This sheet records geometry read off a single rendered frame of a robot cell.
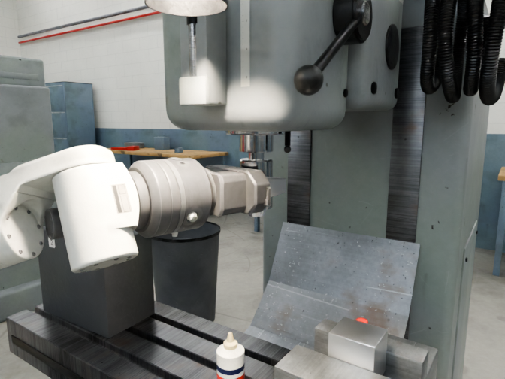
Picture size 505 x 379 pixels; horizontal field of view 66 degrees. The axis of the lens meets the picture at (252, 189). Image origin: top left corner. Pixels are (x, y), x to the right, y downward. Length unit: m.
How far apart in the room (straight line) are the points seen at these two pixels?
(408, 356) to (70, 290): 0.63
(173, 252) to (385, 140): 1.79
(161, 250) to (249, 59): 2.09
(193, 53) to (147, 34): 6.68
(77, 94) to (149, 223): 7.45
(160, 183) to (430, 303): 0.65
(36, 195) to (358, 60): 0.45
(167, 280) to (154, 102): 4.75
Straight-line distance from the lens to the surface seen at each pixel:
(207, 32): 0.45
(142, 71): 7.16
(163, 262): 2.50
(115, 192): 0.42
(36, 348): 0.93
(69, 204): 0.42
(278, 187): 0.55
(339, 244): 0.91
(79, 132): 7.83
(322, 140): 0.91
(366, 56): 0.61
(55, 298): 0.94
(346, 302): 0.89
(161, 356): 0.77
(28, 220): 0.49
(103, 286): 0.80
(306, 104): 0.46
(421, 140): 0.84
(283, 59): 0.44
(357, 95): 0.60
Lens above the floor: 1.32
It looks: 10 degrees down
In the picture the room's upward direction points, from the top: straight up
